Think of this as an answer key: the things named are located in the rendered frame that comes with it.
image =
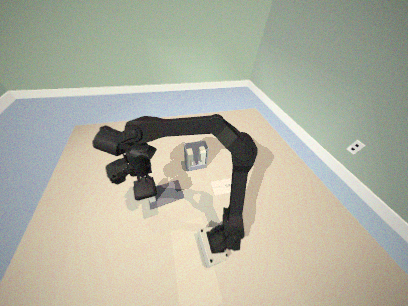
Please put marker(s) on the grey open bin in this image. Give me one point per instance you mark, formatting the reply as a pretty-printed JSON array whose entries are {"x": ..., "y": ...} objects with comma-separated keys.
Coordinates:
[{"x": 195, "y": 148}]

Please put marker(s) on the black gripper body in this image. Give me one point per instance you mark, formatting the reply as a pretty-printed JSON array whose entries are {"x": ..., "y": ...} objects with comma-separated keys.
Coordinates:
[{"x": 146, "y": 187}]

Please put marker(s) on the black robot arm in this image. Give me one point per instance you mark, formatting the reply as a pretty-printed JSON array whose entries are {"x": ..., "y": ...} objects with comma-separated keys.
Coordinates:
[{"x": 133, "y": 141}]

